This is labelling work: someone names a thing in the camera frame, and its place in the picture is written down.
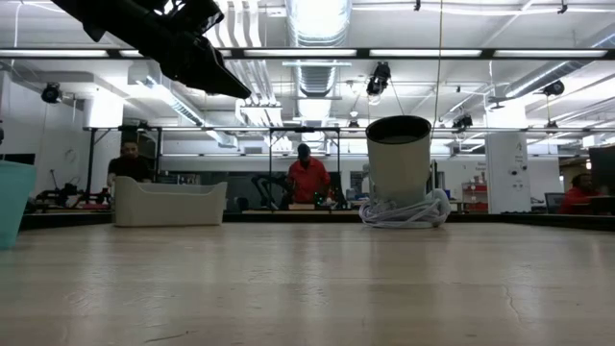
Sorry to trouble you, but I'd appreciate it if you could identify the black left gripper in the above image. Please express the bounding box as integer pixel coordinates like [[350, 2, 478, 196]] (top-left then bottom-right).
[[119, 0, 252, 100]]

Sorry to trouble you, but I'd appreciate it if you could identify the white translucent plastic bin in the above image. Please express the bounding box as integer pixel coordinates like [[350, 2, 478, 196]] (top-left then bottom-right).
[[112, 175, 229, 228]]

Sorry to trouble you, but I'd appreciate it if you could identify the person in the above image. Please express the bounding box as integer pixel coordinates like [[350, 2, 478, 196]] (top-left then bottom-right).
[[556, 172, 604, 216], [106, 138, 155, 188], [286, 142, 332, 206]]

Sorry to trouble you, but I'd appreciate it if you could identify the black ceiling spotlight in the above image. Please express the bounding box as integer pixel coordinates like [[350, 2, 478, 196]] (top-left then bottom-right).
[[451, 113, 475, 131], [40, 82, 63, 105], [365, 61, 392, 96], [542, 79, 566, 97]]

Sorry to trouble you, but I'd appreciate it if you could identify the black horizontal rig crossbar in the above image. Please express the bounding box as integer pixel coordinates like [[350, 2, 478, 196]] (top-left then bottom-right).
[[0, 46, 615, 61]]

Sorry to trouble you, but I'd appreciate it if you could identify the grey cylindrical cup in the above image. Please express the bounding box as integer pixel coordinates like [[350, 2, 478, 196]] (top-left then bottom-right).
[[364, 114, 433, 208]]

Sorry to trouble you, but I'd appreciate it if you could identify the teal plastic cup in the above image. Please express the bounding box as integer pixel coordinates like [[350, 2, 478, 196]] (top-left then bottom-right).
[[0, 160, 37, 250]]

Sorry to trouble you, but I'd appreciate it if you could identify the red shelf cart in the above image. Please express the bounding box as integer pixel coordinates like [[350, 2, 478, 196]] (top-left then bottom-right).
[[462, 181, 487, 213]]

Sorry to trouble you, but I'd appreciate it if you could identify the black background monitor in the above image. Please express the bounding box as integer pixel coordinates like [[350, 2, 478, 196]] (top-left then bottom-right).
[[588, 145, 615, 197]]

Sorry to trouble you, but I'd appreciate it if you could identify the black background workstation frame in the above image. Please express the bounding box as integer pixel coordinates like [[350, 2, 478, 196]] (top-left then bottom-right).
[[84, 124, 343, 212]]

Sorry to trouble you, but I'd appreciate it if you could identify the black wall screen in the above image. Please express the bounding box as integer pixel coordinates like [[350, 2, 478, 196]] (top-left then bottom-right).
[[0, 153, 37, 166]]

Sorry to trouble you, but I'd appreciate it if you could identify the white coiled lamp cable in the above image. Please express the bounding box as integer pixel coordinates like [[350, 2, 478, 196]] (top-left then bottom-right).
[[358, 188, 453, 230]]

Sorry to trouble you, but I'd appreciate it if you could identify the black aluminium table frame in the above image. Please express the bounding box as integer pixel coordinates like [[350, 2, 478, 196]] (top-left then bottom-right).
[[18, 210, 615, 233]]

